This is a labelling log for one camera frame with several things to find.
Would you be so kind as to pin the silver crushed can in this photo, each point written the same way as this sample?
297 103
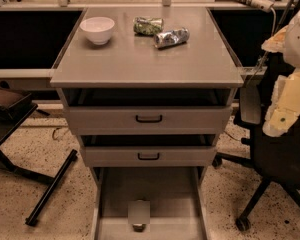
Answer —
171 38

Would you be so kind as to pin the grey middle drawer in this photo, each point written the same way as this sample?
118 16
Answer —
127 156

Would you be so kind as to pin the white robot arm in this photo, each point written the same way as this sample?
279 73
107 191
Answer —
285 100

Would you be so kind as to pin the grey open bottom drawer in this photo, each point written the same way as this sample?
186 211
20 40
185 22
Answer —
174 204

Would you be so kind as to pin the black table frame left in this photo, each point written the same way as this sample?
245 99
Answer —
15 107

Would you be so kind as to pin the grey top drawer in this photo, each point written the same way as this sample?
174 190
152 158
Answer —
121 120

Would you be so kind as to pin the grey drawer cabinet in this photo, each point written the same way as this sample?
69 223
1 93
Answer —
129 71

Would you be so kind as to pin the black office chair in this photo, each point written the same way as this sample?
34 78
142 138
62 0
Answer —
275 159

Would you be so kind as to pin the black drawer handle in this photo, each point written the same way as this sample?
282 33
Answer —
149 119
148 157

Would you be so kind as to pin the black middle drawer handle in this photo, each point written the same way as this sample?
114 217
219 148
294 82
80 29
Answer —
148 157

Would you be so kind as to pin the white bowl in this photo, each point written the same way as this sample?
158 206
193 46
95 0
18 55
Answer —
97 30

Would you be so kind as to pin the black top drawer handle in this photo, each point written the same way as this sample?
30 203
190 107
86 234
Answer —
149 119

